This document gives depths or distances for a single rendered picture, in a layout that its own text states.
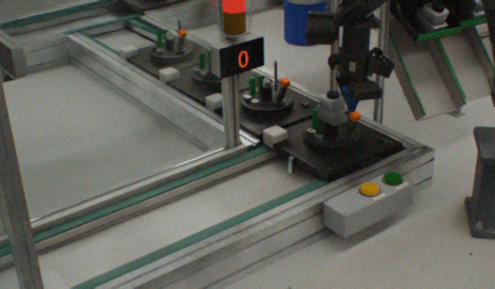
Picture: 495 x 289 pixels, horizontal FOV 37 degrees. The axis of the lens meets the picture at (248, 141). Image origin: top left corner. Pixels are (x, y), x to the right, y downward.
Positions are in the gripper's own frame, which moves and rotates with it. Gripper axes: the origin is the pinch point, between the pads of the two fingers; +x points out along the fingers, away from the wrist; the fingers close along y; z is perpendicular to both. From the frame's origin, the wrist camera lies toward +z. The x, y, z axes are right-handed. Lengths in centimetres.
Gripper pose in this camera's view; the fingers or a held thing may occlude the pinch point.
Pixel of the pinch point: (352, 97)
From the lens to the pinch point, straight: 161.4
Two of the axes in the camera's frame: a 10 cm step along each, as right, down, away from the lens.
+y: -2.0, -5.0, 8.4
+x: 0.2, 8.6, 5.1
